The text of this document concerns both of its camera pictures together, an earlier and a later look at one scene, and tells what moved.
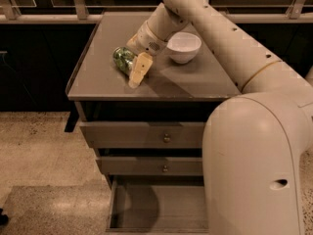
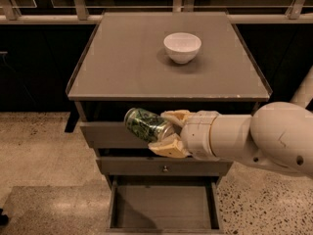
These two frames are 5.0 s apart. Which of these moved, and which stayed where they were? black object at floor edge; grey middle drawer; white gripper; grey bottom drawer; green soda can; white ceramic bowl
Moved: green soda can; white gripper
Stayed: grey bottom drawer; black object at floor edge; grey middle drawer; white ceramic bowl
